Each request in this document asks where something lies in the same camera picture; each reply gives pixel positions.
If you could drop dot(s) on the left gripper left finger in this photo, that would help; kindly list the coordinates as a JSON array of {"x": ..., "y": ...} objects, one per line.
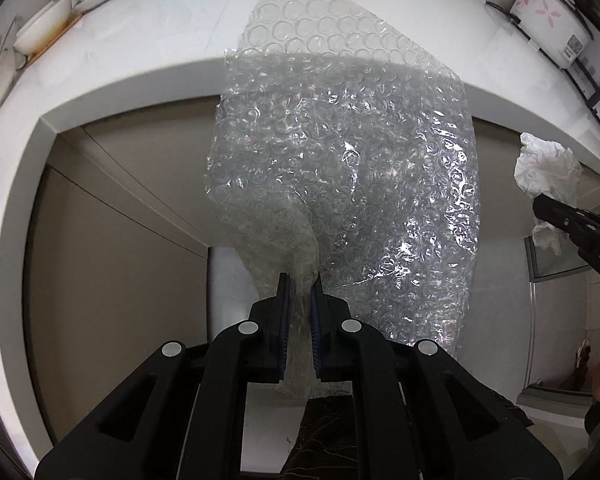
[{"x": 280, "y": 323}]

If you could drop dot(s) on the wooden coaster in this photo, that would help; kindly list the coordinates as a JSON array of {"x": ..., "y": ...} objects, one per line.
[{"x": 60, "y": 34}]

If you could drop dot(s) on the white bowl on coaster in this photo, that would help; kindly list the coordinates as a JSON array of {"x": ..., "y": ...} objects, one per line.
[{"x": 32, "y": 37}]

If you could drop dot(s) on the white floral rice cooker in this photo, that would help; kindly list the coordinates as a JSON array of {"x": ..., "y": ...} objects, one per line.
[{"x": 555, "y": 26}]

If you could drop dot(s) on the bubble wrap sheet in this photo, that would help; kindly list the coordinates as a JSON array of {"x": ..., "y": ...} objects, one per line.
[{"x": 344, "y": 154}]

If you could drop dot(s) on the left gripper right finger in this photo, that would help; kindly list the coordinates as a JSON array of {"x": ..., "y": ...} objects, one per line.
[{"x": 319, "y": 317}]

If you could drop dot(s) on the white tissue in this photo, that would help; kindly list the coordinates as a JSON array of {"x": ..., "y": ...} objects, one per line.
[{"x": 549, "y": 174}]

